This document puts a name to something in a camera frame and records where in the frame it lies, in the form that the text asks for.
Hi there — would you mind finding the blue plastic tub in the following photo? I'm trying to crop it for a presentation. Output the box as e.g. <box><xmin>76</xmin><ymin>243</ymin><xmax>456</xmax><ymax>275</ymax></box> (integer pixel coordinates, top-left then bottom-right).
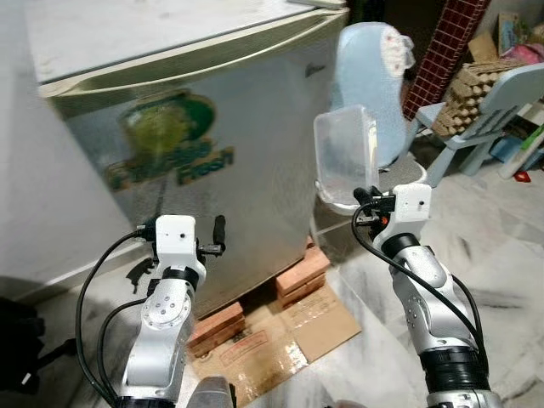
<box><xmin>487</xmin><ymin>134</ymin><xmax>524</xmax><ymax>164</ymax></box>

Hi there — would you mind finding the brown egg tray stack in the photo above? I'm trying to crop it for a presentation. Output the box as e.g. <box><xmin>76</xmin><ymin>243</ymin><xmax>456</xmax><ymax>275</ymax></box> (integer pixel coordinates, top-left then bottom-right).
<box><xmin>431</xmin><ymin>58</ymin><xmax>521</xmax><ymax>139</ymax></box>

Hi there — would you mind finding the silver mini fridge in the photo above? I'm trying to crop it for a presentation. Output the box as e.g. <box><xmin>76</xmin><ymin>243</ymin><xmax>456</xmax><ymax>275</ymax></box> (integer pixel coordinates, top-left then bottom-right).
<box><xmin>24</xmin><ymin>0</ymin><xmax>351</xmax><ymax>320</ymax></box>

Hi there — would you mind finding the clear plastic container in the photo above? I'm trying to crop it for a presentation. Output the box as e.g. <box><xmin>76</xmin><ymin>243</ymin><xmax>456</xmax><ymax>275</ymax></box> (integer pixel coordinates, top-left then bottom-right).
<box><xmin>313</xmin><ymin>105</ymin><xmax>380</xmax><ymax>212</ymax></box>

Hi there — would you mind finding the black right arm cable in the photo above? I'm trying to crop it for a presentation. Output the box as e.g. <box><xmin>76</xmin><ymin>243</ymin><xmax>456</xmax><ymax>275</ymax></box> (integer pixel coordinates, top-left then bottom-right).
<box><xmin>350</xmin><ymin>204</ymin><xmax>487</xmax><ymax>351</ymax></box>

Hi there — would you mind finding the light blue plastic chair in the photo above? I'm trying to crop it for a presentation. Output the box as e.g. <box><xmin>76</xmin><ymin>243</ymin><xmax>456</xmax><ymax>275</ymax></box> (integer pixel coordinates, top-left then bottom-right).
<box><xmin>415</xmin><ymin>64</ymin><xmax>544</xmax><ymax>190</ymax></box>

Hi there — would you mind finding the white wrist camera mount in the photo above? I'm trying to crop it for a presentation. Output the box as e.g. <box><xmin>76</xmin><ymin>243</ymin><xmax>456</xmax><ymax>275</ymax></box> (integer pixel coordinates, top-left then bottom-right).
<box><xmin>391</xmin><ymin>183</ymin><xmax>433</xmax><ymax>237</ymax></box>
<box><xmin>155</xmin><ymin>215</ymin><xmax>199</xmax><ymax>271</ymax></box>

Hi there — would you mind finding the grey robot left leg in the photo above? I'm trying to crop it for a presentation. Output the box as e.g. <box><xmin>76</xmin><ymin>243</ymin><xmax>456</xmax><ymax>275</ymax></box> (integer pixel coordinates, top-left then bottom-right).
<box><xmin>185</xmin><ymin>377</ymin><xmax>239</xmax><ymax>408</ymax></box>

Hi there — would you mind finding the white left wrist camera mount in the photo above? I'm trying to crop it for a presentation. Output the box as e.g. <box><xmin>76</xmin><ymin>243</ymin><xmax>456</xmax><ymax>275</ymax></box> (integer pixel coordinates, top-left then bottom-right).
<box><xmin>155</xmin><ymin>215</ymin><xmax>199</xmax><ymax>271</ymax></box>

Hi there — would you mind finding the pink plastic item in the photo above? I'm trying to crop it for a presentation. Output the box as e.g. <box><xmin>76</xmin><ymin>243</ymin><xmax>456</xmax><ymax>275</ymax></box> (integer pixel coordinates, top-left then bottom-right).
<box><xmin>508</xmin><ymin>42</ymin><xmax>544</xmax><ymax>65</ymax></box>

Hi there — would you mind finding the flattened brown cardboard sheet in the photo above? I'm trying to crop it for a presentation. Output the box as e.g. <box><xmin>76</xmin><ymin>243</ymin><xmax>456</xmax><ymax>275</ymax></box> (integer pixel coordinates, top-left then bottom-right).
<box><xmin>189</xmin><ymin>285</ymin><xmax>362</xmax><ymax>407</ymax></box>

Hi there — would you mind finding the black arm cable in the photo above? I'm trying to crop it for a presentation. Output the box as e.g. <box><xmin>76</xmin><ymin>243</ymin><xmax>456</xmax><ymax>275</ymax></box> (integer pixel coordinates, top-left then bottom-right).
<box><xmin>95</xmin><ymin>296</ymin><xmax>154</xmax><ymax>408</ymax></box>
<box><xmin>350</xmin><ymin>204</ymin><xmax>487</xmax><ymax>351</ymax></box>
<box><xmin>75</xmin><ymin>224</ymin><xmax>159</xmax><ymax>408</ymax></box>

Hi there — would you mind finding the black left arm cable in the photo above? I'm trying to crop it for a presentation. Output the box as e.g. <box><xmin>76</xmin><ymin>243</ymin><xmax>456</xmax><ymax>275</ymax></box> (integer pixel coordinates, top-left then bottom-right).
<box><xmin>95</xmin><ymin>296</ymin><xmax>154</xmax><ymax>408</ymax></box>
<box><xmin>75</xmin><ymin>224</ymin><xmax>159</xmax><ymax>408</ymax></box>

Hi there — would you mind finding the brown cardboard box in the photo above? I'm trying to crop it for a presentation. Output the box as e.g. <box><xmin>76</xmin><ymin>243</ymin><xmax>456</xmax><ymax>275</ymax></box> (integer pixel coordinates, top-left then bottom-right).
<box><xmin>466</xmin><ymin>32</ymin><xmax>504</xmax><ymax>65</ymax></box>

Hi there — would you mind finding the teal printed box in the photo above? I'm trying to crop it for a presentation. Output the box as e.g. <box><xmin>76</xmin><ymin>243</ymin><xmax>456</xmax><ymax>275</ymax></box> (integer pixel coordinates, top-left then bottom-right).
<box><xmin>497</xmin><ymin>11</ymin><xmax>535</xmax><ymax>54</ymax></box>

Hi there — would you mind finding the red clay brick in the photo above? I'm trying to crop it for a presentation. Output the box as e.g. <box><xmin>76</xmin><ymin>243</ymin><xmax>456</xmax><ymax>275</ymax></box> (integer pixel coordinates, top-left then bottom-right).
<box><xmin>189</xmin><ymin>302</ymin><xmax>246</xmax><ymax>337</ymax></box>
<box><xmin>279</xmin><ymin>274</ymin><xmax>332</xmax><ymax>309</ymax></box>
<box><xmin>189</xmin><ymin>328</ymin><xmax>247</xmax><ymax>358</ymax></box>
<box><xmin>276</xmin><ymin>246</ymin><xmax>331</xmax><ymax>286</ymax></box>

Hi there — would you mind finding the black bag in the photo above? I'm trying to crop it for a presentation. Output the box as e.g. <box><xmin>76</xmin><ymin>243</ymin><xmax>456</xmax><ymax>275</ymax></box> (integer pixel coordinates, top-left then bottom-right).
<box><xmin>0</xmin><ymin>297</ymin><xmax>45</xmax><ymax>394</ymax></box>

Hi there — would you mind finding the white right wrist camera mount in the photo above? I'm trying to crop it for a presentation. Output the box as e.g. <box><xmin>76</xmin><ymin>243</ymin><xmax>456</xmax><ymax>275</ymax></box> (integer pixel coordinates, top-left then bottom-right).
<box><xmin>391</xmin><ymin>183</ymin><xmax>433</xmax><ymax>237</ymax></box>

